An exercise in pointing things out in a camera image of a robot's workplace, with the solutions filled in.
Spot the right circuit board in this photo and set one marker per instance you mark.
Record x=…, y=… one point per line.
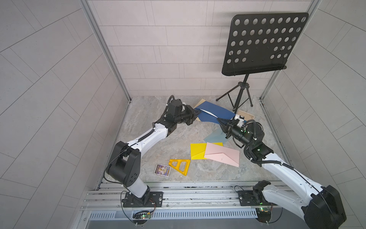
x=264, y=215

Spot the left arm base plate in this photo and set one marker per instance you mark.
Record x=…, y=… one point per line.
x=153, y=199

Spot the kraft tan envelope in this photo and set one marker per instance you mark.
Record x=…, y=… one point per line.
x=199, y=103

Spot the yellow triangle ruler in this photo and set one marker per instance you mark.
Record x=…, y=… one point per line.
x=180, y=165

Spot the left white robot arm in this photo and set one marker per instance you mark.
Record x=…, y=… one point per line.
x=125, y=162

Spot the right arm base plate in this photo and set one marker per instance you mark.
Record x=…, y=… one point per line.
x=246, y=198

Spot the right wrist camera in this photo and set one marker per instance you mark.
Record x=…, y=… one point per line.
x=240, y=120

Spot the colourful picture card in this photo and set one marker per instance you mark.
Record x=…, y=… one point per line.
x=162, y=170

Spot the black perforated music stand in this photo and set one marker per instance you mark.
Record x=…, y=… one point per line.
x=260, y=43

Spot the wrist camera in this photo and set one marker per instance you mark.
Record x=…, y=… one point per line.
x=175, y=107
x=240, y=120

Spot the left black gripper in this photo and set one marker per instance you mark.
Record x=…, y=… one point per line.
x=191, y=115

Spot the navy blue envelope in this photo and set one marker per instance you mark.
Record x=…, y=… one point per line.
x=211, y=112

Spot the circuit board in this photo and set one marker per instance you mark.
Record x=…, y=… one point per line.
x=264, y=215
x=144, y=215

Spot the yellow envelope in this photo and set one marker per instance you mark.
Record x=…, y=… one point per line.
x=198, y=151

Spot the left circuit board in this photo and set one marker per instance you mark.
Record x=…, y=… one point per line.
x=144, y=215

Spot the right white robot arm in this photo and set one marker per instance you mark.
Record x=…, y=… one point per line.
x=319, y=206

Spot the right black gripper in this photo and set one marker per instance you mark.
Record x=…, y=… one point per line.
x=227, y=127

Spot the light teal envelope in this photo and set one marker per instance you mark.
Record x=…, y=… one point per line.
x=218, y=136

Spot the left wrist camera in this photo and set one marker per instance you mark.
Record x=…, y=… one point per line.
x=175, y=107

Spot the aluminium rail frame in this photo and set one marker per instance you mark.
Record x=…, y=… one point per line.
x=190, y=195

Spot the pink envelope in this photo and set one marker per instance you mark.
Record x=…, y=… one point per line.
x=222, y=154

